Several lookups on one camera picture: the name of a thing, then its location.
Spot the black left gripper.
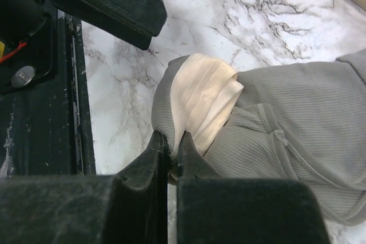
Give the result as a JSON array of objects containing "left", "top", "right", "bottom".
[{"left": 1, "top": 0, "right": 54, "bottom": 50}]

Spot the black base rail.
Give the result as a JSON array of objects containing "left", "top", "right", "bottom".
[{"left": 1, "top": 15, "right": 96, "bottom": 177}]

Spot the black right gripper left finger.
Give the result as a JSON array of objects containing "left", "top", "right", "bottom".
[{"left": 1, "top": 131, "right": 169, "bottom": 243}]

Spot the grey underwear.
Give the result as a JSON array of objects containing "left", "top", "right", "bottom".
[{"left": 152, "top": 51, "right": 365, "bottom": 226}]

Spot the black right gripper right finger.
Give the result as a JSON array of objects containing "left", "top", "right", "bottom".
[{"left": 177, "top": 133, "right": 330, "bottom": 243}]

